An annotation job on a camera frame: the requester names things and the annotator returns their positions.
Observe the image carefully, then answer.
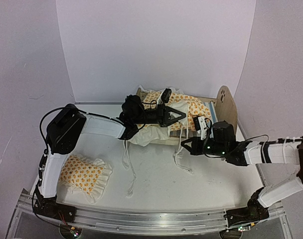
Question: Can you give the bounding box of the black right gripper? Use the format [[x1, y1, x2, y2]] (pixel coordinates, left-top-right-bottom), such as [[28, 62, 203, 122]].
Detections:
[[181, 137, 227, 157]]

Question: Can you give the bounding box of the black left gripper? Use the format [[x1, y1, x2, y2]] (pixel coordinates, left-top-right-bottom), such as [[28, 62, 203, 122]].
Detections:
[[133, 104, 186, 127]]

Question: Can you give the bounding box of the duck print mattress cushion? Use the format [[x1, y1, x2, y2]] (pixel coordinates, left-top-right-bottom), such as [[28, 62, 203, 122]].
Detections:
[[119, 88, 213, 197]]

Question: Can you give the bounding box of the wooden striped pet bed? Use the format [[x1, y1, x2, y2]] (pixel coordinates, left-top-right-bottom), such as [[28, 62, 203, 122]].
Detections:
[[130, 86, 238, 146]]

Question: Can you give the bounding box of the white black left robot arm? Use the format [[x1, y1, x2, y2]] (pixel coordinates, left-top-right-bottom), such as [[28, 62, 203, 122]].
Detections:
[[31, 89, 187, 223]]

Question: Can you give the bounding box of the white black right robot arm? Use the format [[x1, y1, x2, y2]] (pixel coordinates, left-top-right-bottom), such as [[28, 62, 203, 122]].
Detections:
[[181, 117, 303, 230]]

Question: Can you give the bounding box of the duck print small pillow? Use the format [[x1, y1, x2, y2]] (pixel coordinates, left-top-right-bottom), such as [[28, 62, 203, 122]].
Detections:
[[57, 154, 113, 204]]

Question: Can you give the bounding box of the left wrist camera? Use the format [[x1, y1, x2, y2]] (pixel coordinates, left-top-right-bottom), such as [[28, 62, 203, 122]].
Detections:
[[160, 88, 172, 105]]

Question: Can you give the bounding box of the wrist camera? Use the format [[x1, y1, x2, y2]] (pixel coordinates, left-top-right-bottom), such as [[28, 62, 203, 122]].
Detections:
[[160, 88, 172, 105], [193, 116, 212, 140]]

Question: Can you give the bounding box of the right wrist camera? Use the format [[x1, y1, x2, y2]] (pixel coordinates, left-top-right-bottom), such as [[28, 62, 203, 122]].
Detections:
[[193, 116, 212, 140]]

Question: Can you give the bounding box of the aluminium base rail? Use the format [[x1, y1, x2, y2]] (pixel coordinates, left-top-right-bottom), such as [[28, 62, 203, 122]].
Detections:
[[6, 189, 292, 239]]

